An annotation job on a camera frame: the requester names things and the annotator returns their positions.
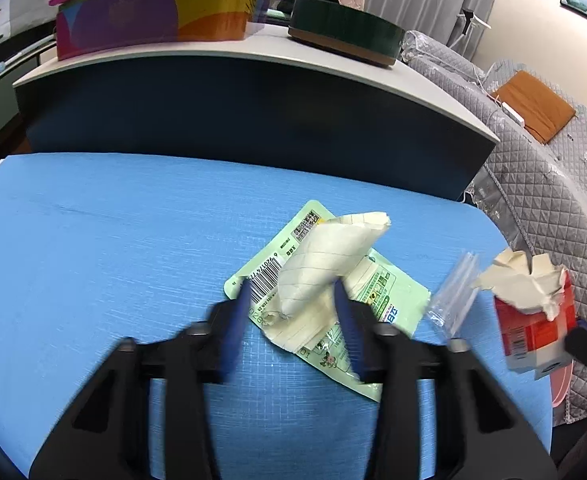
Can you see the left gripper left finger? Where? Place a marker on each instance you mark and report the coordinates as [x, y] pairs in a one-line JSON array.
[[104, 431]]

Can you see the red and white carton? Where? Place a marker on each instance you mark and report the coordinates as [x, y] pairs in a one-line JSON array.
[[534, 302]]

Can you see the clear plastic straw wrapper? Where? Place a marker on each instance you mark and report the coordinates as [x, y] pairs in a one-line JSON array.
[[450, 304]]

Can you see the white paper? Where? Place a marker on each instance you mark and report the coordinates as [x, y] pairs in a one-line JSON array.
[[302, 310]]

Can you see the pink plastic trash bucket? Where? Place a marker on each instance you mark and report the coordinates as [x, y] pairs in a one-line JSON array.
[[560, 388]]

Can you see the grey quilted sofa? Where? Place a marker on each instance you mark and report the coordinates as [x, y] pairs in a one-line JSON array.
[[536, 193]]

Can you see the blue table mat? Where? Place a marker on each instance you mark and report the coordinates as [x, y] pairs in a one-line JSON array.
[[95, 247]]

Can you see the orange cushion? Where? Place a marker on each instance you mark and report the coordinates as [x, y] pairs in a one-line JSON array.
[[545, 113]]

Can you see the white floor lamp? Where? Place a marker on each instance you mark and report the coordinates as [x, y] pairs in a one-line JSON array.
[[471, 20]]

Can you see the white and navy coffee table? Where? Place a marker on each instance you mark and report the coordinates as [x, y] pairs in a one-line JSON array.
[[267, 100]]

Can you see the dark green round tin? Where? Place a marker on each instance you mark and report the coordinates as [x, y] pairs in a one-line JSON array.
[[346, 31]]

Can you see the colourful storage box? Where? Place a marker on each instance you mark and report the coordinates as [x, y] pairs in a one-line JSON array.
[[89, 26]]

